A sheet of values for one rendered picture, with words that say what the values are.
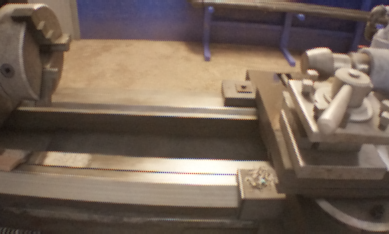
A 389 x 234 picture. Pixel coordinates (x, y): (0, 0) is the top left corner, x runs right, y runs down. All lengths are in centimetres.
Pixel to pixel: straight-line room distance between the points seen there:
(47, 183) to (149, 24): 328
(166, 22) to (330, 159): 348
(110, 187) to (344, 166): 51
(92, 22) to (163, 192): 349
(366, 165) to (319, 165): 9
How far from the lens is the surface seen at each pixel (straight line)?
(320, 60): 79
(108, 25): 401
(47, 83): 81
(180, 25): 387
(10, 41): 74
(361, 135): 50
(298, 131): 53
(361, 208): 65
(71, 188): 77
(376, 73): 85
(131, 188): 73
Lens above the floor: 139
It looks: 35 degrees down
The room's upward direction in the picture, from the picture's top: 4 degrees clockwise
